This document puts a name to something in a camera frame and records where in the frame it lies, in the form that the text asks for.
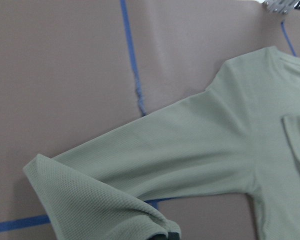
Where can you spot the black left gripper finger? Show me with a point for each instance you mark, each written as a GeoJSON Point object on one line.
{"type": "Point", "coordinates": [169, 236]}

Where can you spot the sage green long-sleeve shirt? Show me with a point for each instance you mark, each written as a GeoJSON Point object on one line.
{"type": "Point", "coordinates": [241, 135]}

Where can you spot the aluminium frame post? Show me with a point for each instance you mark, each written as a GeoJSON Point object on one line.
{"type": "Point", "coordinates": [281, 6]}

